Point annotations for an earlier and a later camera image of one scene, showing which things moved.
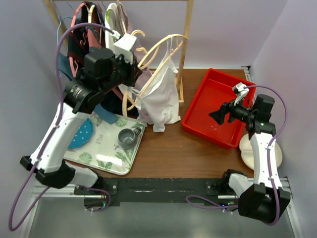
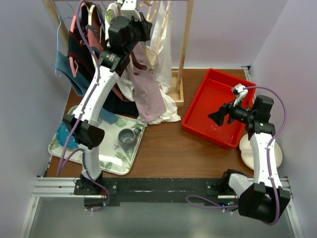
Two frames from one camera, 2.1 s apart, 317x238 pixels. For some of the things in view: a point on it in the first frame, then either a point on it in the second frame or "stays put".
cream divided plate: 246,152 stays put
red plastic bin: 216,89 stays put
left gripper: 134,72 → 144,26
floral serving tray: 103,150 stays put
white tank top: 157,99 → 163,62
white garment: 112,21 → 160,42
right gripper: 219,115 stays put
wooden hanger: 183,39 → 151,60
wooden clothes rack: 50,7 stays put
